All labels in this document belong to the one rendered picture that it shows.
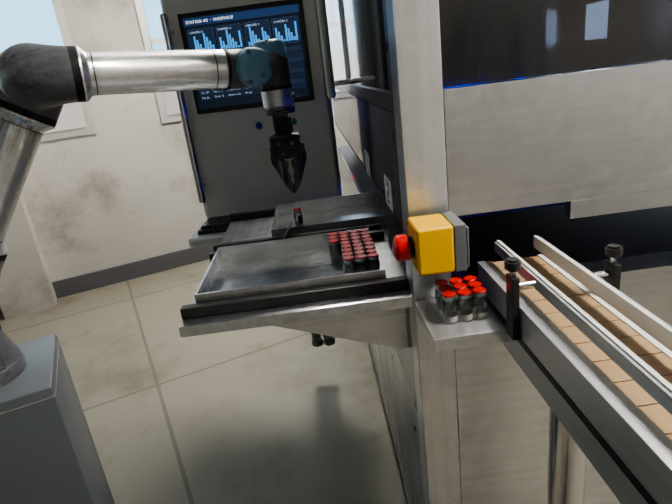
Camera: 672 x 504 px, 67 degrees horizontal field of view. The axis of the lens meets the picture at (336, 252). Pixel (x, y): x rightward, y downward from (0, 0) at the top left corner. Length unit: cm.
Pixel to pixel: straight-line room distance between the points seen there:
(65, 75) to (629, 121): 92
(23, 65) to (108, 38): 281
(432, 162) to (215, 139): 114
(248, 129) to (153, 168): 213
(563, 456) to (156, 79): 92
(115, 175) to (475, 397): 323
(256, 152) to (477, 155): 111
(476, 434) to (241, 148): 122
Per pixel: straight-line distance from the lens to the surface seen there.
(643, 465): 53
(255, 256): 116
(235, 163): 183
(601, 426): 58
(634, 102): 91
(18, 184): 119
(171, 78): 105
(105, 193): 387
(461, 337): 75
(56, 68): 103
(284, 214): 148
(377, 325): 98
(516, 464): 111
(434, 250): 74
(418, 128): 79
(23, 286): 384
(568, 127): 87
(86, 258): 396
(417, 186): 80
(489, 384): 98
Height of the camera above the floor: 125
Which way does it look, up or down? 20 degrees down
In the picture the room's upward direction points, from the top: 7 degrees counter-clockwise
